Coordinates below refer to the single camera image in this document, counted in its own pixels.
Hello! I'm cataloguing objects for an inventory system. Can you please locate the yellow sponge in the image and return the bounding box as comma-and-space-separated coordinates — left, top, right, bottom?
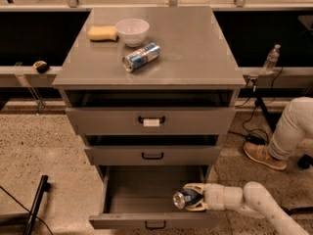
87, 25, 117, 41

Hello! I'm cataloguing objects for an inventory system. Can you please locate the middle grey drawer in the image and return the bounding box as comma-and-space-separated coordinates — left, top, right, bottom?
85, 146, 221, 165

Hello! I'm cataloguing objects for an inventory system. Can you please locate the black yellow tape measure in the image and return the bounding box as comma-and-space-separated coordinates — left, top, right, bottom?
33, 61, 50, 73

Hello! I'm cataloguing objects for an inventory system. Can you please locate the red bull can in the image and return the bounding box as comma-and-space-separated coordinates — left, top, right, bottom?
122, 43, 160, 72

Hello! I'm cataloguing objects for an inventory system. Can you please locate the person leg in light trousers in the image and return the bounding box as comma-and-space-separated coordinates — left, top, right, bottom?
268, 97, 313, 161

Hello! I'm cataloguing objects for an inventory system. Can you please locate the grey drawer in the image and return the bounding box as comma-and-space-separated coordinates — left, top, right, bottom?
89, 165, 219, 230
67, 108, 235, 135
85, 146, 221, 165

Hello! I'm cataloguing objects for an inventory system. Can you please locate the black tripod leg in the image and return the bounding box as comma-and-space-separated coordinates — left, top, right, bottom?
253, 89, 276, 133

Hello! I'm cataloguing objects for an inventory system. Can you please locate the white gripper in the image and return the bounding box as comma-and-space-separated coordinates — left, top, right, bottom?
183, 183, 225, 212

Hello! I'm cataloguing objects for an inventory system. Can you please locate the brown shoe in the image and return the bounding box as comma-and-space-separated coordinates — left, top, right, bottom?
243, 142, 287, 171

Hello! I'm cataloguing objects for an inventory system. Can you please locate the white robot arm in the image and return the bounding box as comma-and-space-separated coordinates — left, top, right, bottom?
173, 182, 309, 235

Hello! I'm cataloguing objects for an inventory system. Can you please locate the white bowl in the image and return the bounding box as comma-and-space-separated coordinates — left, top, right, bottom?
115, 19, 150, 47

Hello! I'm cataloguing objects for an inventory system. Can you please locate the top grey drawer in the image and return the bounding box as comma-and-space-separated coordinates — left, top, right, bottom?
67, 108, 235, 135

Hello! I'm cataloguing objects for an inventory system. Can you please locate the clear water bottle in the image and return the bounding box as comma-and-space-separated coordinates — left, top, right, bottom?
262, 44, 281, 74

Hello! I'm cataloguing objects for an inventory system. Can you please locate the bottom grey drawer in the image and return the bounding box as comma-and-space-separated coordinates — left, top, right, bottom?
89, 165, 219, 230

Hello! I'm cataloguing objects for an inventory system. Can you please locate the blue pepsi can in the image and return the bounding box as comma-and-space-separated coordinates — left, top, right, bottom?
173, 189, 202, 210

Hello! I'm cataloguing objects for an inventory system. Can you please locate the black power adapter with cable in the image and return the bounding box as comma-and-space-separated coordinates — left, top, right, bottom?
231, 74, 269, 145

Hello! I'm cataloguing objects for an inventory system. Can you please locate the grey drawer cabinet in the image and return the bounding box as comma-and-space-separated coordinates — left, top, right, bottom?
52, 5, 247, 230

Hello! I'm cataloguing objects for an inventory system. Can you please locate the black stand leg left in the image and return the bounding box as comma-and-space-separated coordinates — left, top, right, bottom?
22, 175, 50, 235

